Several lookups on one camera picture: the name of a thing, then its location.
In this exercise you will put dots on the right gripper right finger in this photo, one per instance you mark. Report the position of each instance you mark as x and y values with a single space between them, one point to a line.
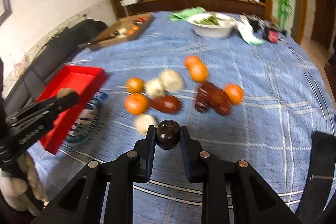
231 188

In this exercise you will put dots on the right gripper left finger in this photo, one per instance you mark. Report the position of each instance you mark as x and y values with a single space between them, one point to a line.
103 193

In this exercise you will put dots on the round beige sugarcane chunk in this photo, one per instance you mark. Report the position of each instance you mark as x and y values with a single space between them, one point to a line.
66 93

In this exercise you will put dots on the beige sugarcane chunk front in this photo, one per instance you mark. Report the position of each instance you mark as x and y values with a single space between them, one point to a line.
142 123

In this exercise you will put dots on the small wrinkled red date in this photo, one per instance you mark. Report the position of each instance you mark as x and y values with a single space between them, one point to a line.
219 101

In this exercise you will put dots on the dark plum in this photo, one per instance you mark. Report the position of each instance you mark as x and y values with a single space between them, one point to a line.
167 134

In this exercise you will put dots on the small orange mandarin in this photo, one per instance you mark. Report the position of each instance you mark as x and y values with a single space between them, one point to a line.
235 93

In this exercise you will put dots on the large wrinkled red date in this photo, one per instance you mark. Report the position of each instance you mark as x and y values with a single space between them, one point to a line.
202 103

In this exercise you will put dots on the smooth brown date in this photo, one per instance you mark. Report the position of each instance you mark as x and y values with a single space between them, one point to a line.
166 104

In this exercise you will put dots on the beige sugarcane chunk back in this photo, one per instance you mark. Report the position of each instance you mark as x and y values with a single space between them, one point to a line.
171 80

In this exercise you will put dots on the white gloved left hand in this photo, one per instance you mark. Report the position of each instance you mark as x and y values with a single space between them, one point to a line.
13 188

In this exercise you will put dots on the black leather sofa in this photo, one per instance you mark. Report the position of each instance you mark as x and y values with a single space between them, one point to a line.
60 49

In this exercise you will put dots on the cardboard box tray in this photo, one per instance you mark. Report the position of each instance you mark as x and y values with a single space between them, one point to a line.
124 30

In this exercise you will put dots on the black red jar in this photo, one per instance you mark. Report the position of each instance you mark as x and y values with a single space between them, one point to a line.
270 33

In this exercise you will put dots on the white towel green edge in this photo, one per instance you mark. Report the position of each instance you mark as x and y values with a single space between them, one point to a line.
246 31

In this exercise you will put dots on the white bowl with greens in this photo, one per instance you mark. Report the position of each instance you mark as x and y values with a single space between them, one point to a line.
212 24

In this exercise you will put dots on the green cloth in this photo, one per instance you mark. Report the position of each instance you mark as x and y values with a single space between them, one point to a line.
185 14

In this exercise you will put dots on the wooden sideboard counter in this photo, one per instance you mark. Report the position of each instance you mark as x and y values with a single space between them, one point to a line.
228 6

